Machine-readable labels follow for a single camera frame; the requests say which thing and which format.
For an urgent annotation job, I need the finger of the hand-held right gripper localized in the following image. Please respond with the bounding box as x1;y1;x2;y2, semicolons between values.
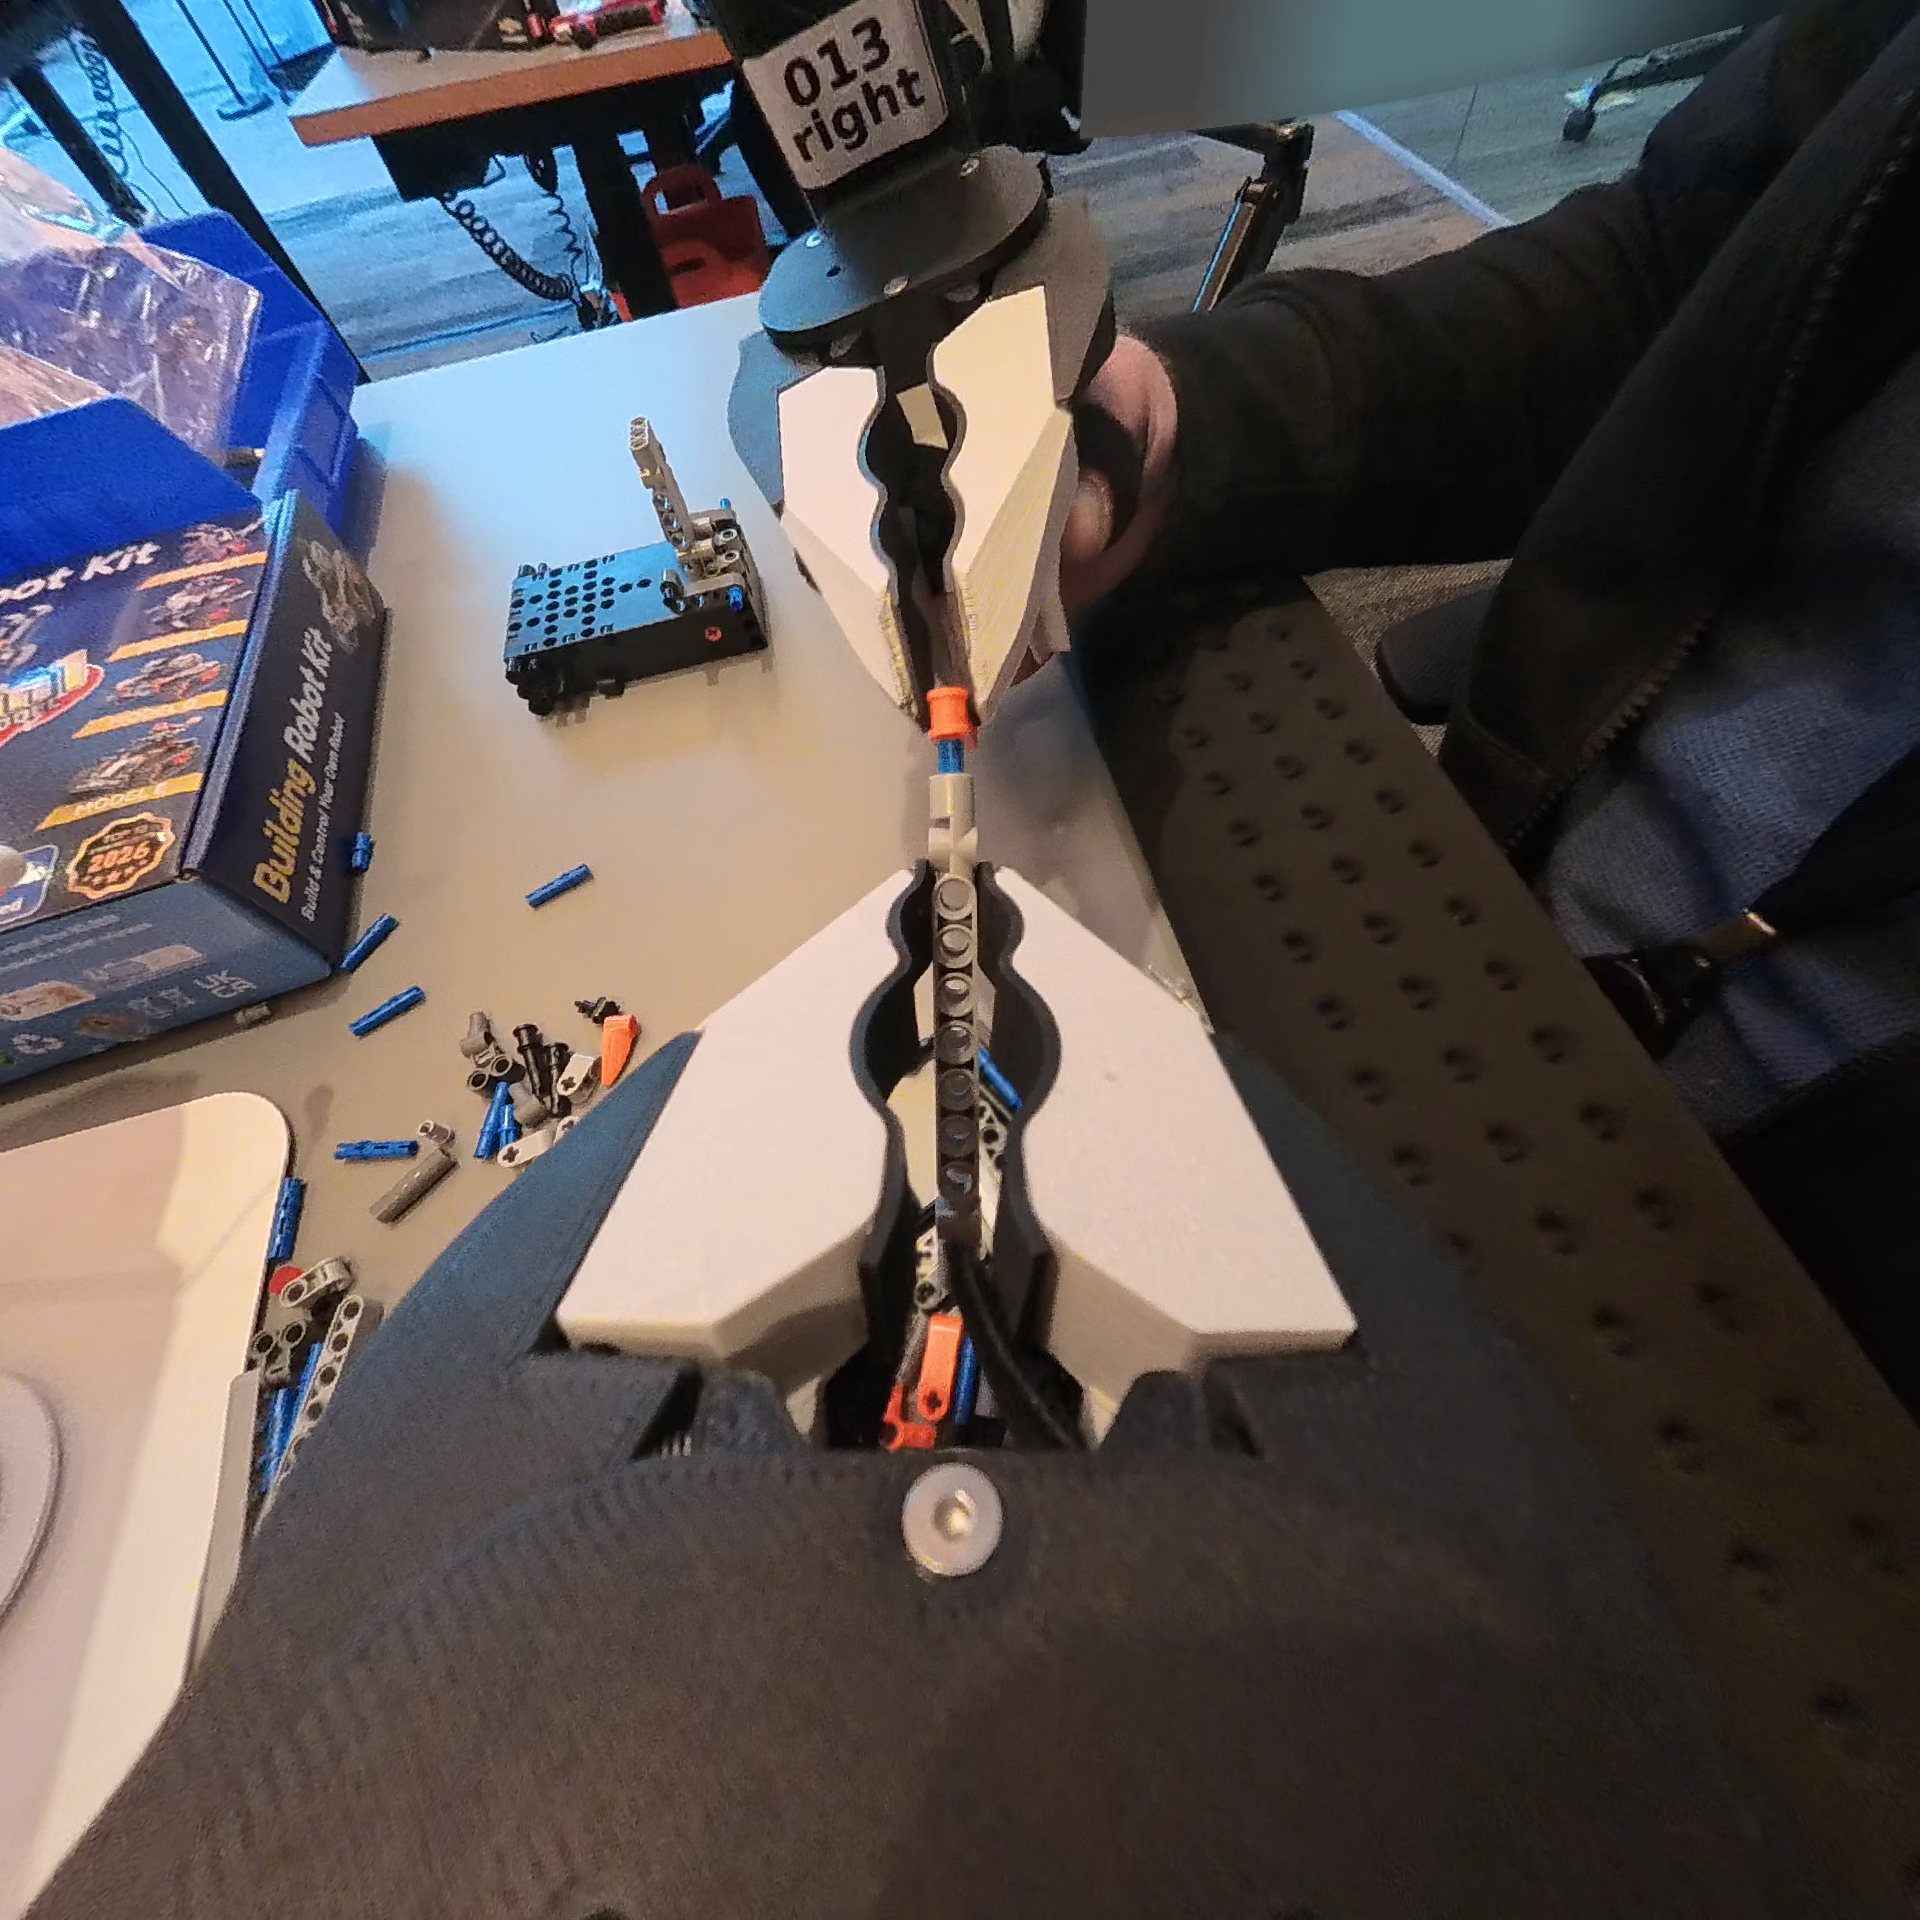
778;368;924;711
929;288;1082;729

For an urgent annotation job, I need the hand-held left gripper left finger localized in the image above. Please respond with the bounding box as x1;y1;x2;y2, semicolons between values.
549;864;937;1449

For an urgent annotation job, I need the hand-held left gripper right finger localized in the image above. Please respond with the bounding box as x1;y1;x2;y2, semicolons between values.
979;864;1363;1449

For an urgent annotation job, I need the grey and black beam assembly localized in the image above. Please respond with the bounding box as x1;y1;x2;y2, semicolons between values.
929;865;1003;1221

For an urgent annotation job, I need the person's right forearm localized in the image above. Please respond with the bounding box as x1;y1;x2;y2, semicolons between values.
1132;179;1695;601

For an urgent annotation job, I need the person's right hand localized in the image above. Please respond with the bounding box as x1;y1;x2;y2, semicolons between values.
1059;336;1182;593

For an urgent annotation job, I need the black perforated block assembly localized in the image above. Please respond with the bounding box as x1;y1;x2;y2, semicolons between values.
506;415;775;712

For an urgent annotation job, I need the black perforated edge pad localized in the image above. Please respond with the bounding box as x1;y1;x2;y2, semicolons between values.
1079;576;1920;1920

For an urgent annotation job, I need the wooden edged desk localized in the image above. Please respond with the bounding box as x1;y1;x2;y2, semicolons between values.
289;23;737;149

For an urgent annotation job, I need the blue plastic bin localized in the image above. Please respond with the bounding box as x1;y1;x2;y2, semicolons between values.
0;210;361;542

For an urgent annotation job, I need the white book stand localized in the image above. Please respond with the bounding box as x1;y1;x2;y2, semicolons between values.
0;1093;295;1705

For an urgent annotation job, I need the black steel column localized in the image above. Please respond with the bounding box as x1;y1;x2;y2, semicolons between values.
105;0;367;376

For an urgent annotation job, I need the blue robot kit box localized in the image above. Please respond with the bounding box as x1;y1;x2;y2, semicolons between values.
0;487;389;1088

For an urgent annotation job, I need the clear plastic bag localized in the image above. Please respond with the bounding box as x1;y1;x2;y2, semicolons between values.
0;194;266;451

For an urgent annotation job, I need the black coiled cable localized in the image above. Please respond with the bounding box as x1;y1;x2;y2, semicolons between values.
451;150;588;325

